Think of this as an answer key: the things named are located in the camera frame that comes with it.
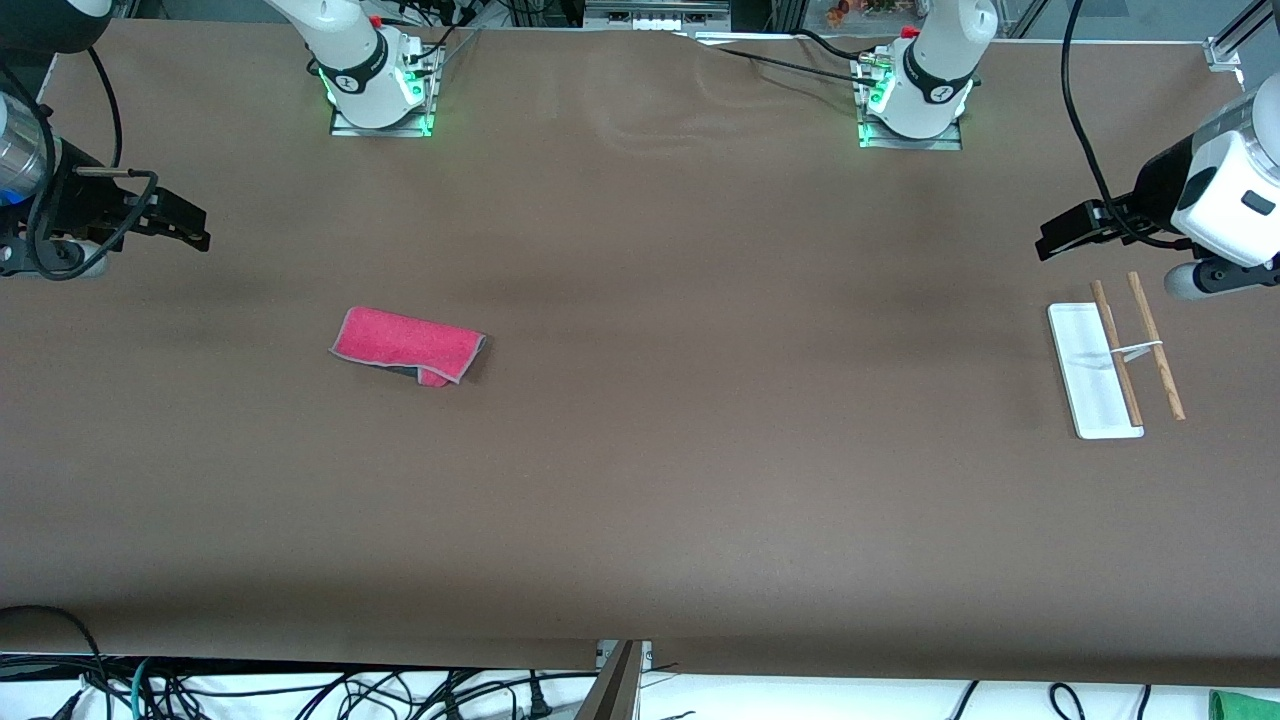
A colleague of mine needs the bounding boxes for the brown table cover sheet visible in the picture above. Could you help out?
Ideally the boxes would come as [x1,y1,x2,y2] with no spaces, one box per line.
[0,18,1280,689]

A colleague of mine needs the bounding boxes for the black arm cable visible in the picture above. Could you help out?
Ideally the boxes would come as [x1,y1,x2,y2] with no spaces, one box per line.
[1060,0,1186,249]
[0,45,161,282]

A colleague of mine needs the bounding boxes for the grey angled beam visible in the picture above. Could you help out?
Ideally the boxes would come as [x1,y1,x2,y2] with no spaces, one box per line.
[575,640,646,720]

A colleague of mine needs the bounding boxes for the green cloth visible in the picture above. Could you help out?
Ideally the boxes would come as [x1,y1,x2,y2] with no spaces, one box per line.
[1208,690,1280,720]

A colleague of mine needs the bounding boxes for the grey device with sockets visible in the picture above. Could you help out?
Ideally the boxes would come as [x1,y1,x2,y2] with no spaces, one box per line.
[585,0,731,31]

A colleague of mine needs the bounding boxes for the wooden chopsticks pair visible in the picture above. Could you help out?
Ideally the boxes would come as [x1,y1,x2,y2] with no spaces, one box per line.
[1047,271,1187,440]

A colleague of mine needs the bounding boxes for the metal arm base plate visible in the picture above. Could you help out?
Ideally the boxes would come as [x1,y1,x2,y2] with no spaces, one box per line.
[858,55,963,151]
[330,45,437,138]

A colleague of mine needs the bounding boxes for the short black table cable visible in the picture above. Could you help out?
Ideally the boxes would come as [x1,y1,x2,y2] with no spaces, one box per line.
[795,28,886,63]

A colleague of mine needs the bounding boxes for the pink towel with grey edge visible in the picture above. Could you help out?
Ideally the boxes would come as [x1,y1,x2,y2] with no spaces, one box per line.
[330,306,488,388]

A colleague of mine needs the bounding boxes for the long black table cable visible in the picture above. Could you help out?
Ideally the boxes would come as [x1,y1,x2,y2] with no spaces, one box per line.
[690,38,881,89]

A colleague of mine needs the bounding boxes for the aluminium frame profile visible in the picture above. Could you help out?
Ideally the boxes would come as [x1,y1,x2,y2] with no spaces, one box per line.
[1205,0,1280,71]

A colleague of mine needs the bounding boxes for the thick black arched cable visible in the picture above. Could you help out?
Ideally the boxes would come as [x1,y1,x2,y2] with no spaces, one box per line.
[0,604,113,720]

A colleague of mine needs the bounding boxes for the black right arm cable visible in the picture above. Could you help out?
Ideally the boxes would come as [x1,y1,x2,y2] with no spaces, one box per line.
[0,45,161,282]

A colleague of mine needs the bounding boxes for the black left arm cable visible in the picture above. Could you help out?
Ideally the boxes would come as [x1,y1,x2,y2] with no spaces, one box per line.
[1060,0,1186,249]

